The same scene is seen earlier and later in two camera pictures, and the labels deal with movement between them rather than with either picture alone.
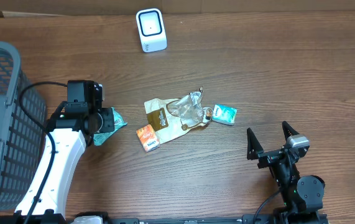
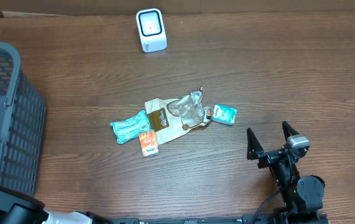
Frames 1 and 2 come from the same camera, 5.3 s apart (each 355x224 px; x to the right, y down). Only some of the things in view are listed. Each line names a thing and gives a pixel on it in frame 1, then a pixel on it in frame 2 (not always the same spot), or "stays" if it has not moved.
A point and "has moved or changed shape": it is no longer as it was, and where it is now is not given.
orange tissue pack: [148, 137] has moved or changed shape
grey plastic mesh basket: [12, 148] stays
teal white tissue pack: [224, 114] stays
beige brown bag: [172, 118] stays
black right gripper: [255, 151] stays
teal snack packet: [119, 122] → [130, 128]
